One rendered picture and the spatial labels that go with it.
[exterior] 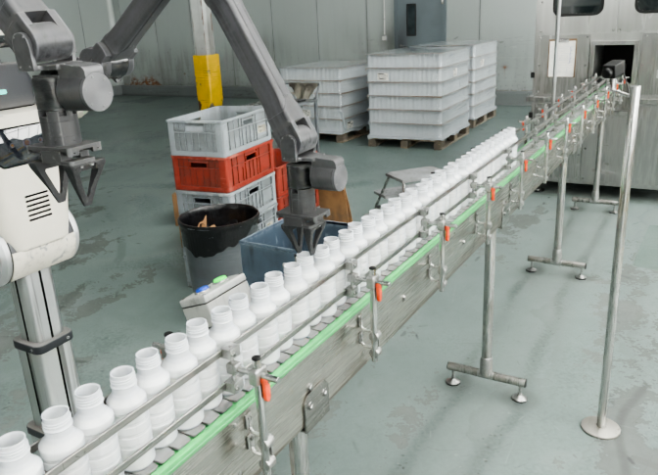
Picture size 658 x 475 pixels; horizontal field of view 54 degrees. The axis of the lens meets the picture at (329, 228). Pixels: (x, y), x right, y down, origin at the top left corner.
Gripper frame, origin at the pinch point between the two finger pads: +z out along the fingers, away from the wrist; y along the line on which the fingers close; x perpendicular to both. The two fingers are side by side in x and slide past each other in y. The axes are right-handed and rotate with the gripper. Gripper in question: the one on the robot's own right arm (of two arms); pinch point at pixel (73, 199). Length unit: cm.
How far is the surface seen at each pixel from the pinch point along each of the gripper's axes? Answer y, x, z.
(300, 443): 16, 35, 66
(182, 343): 16.7, 3.0, 24.2
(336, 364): 20, 46, 51
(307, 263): 16, 44, 25
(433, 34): -349, 1076, 12
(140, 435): 17.5, -9.3, 33.9
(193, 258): -144, 176, 94
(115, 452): 16.9, -13.9, 34.1
